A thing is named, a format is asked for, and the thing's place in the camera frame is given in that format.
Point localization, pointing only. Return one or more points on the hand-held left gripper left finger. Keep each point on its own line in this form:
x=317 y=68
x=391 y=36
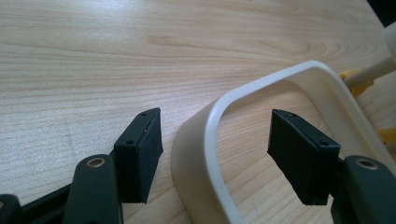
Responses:
x=140 y=155

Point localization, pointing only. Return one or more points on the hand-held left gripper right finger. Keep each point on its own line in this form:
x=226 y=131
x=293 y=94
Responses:
x=302 y=155

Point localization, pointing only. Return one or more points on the white trash bin with face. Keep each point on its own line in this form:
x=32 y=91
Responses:
x=370 y=73

